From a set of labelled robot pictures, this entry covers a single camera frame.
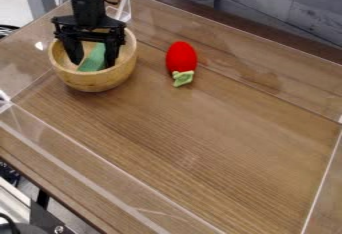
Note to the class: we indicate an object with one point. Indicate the red toy strawberry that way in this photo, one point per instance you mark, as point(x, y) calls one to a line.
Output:
point(181, 62)

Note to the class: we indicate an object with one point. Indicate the clear acrylic enclosure wall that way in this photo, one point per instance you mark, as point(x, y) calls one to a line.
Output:
point(234, 154)

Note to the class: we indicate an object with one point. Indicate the brown wooden bowl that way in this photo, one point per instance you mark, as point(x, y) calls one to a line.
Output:
point(95, 81)

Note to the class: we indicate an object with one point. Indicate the clear acrylic corner bracket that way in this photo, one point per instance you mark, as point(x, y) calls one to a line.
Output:
point(121, 12)

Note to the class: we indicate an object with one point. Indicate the black metal table leg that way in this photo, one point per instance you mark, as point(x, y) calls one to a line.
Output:
point(43, 199)

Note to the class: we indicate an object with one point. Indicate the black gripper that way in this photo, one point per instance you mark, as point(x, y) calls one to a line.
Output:
point(71, 32)

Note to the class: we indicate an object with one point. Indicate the green foam stick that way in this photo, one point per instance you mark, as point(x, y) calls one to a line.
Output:
point(94, 62)

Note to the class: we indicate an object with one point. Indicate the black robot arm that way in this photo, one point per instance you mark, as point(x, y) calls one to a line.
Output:
point(87, 12)

